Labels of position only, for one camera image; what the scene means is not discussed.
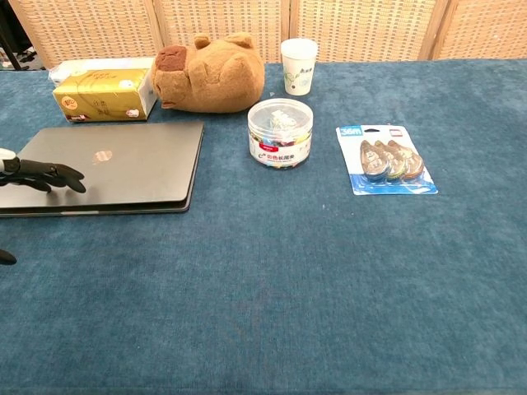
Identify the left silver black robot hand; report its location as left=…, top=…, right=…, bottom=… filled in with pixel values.
left=0, top=147, right=87, bottom=266

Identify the grey laptop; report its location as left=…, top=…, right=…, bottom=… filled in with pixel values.
left=0, top=120, right=206, bottom=218

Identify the yellow tissue pack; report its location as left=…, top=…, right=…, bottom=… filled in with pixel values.
left=52, top=67, right=160, bottom=123

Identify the pocket tissue multipack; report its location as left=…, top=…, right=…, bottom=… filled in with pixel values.
left=48, top=57, right=156, bottom=81

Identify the black tripod stand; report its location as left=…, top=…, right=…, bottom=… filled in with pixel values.
left=0, top=24, right=36, bottom=70

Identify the brown capybara plush toy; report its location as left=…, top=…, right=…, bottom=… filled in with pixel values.
left=150, top=32, right=266, bottom=114

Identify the clear tub of binder clips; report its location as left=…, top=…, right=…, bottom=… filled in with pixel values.
left=247, top=97, right=315, bottom=170

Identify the blue table cloth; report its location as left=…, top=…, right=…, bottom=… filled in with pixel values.
left=0, top=58, right=527, bottom=395

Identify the white paper cup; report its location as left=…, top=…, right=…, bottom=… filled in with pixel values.
left=280, top=38, right=319, bottom=97

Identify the correction tape blister pack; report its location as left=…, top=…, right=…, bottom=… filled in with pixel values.
left=335, top=123, right=439, bottom=197

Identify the woven wooden folding screen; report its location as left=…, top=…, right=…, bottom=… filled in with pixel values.
left=10, top=0, right=527, bottom=70

